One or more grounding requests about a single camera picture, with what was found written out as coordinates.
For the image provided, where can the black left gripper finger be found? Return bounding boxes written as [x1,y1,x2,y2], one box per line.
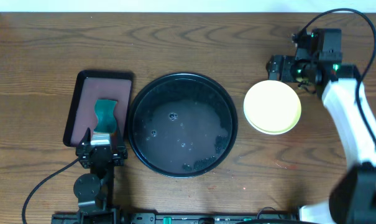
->
[116,126,126,149]
[78,128,91,147]

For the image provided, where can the green yellow sponge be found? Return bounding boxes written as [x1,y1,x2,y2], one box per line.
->
[94,99,117,134]

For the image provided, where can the yellow plate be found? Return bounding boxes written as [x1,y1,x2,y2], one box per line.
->
[243,80,301,131]

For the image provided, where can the mint plate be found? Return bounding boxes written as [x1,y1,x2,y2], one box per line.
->
[244,114,300,135]

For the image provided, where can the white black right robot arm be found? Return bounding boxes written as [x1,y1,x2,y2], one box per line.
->
[267,29,376,223]

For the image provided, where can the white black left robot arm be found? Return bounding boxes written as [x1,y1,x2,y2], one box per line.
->
[73,128,129,224]

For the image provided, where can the black rectangular maroon tray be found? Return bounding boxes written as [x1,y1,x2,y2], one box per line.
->
[63,70,134,147]

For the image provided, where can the round black tray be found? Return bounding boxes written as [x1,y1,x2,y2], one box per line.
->
[127,73,238,178]

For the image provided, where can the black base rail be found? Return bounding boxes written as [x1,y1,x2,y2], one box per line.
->
[50,206,331,224]

